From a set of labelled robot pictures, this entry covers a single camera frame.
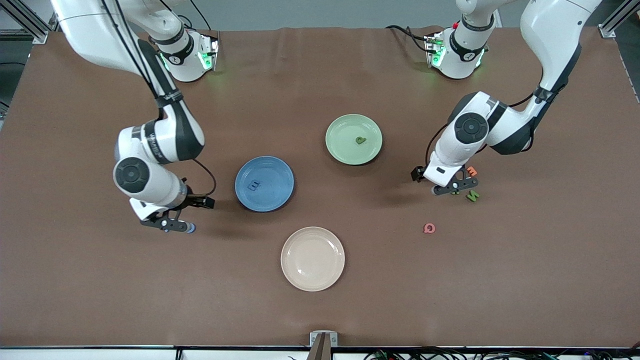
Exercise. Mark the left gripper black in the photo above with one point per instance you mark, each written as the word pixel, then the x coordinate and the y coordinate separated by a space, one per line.
pixel 460 175

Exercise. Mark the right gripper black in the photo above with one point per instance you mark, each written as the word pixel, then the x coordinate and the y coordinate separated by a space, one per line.
pixel 193 201

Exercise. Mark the green letter N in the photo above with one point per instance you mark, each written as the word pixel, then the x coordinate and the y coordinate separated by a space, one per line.
pixel 473 196

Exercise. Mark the blue letter E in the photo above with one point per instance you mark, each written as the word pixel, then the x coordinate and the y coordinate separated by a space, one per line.
pixel 255 185

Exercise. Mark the green letter P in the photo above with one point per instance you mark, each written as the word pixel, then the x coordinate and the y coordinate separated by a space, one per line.
pixel 361 140

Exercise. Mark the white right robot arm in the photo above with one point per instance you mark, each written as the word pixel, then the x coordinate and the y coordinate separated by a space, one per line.
pixel 160 140

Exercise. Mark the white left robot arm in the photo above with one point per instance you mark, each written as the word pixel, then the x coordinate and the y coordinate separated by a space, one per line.
pixel 550 30

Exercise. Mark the pink letter Q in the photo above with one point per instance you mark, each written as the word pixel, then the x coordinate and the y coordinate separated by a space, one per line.
pixel 429 228

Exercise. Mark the orange letter E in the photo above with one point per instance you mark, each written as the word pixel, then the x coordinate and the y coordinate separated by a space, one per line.
pixel 473 171

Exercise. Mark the blue plate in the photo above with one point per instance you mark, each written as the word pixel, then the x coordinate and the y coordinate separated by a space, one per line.
pixel 247 170

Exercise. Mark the green plate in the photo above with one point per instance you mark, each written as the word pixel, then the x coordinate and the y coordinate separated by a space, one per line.
pixel 350 122

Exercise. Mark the beige plate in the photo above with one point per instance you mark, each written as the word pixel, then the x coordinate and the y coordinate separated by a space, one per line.
pixel 312 259

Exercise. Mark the brown table mat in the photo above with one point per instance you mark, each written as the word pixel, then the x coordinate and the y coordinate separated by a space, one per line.
pixel 100 300

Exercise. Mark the silver camera mount bracket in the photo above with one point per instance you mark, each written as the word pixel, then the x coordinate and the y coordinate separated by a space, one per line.
pixel 314 339

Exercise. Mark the grey camera stand pole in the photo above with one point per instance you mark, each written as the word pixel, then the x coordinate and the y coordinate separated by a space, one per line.
pixel 321 351

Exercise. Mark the white table edge rail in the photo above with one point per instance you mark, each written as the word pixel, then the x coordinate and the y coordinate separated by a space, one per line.
pixel 75 356

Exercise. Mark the aluminium frame profile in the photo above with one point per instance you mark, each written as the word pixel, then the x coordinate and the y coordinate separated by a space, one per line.
pixel 609 31
pixel 42 36

